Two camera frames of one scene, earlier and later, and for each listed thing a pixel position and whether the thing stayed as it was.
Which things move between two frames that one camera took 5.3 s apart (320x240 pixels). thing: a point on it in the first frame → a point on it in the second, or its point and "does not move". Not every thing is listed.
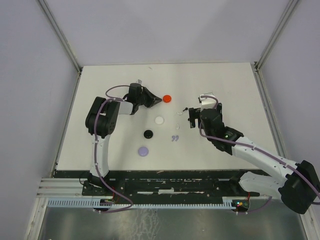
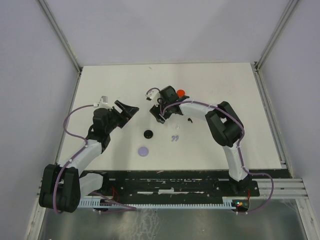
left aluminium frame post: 63,41 does not move
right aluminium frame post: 256,66 does not move
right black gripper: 193,114 → 155,111
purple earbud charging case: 143,151 does not move
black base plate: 162,183 does not move
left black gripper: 153,99 → 128,111
